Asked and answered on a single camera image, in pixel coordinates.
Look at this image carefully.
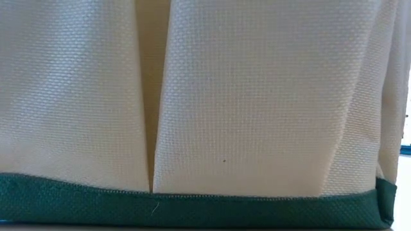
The beige green canvas gardening bag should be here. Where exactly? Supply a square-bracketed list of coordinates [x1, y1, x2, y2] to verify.
[0, 0, 411, 230]

